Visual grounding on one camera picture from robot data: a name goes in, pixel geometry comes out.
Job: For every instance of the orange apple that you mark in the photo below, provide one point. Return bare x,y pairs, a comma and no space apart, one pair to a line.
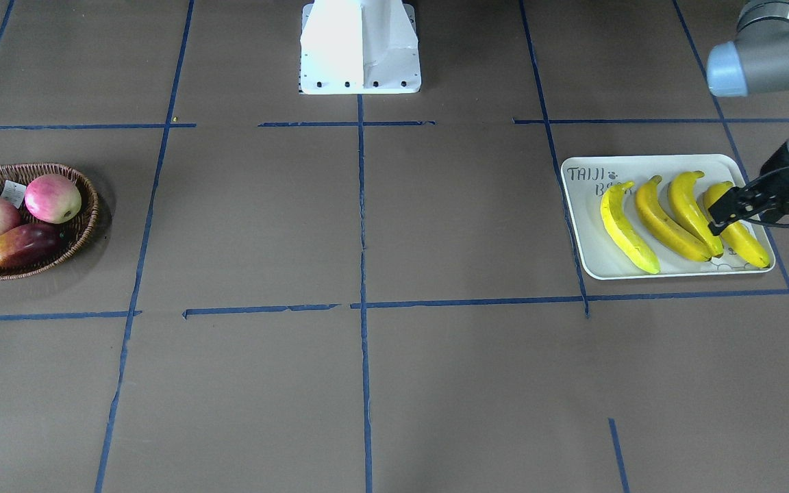
28,244

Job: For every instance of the pink red apple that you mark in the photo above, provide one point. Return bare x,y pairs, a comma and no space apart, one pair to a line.
53,199

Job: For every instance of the yellow-green banana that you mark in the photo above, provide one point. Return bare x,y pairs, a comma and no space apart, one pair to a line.
620,229

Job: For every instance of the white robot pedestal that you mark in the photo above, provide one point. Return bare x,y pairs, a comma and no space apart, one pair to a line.
359,47

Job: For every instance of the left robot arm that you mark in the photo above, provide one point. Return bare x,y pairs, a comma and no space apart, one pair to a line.
755,61

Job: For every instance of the white bear tray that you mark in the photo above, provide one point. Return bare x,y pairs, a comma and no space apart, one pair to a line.
587,178

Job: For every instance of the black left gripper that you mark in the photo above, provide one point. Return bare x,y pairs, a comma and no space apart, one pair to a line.
787,179

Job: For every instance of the brown wicker basket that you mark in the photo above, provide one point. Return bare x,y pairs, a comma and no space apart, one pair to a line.
75,233

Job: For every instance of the yellow banana with stem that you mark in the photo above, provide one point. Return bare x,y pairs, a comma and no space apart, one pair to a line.
664,228

